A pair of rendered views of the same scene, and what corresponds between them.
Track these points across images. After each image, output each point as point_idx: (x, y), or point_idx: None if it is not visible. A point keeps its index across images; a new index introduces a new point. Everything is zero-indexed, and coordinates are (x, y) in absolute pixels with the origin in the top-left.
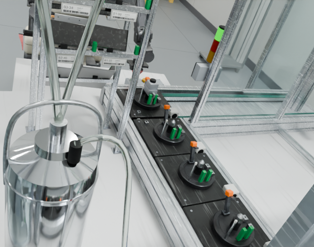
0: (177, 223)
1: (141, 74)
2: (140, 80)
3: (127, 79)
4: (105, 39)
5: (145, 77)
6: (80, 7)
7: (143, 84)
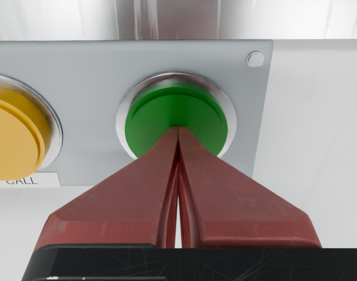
0: None
1: (16, 276)
2: (67, 144)
3: (247, 154)
4: None
5: None
6: None
7: (40, 48)
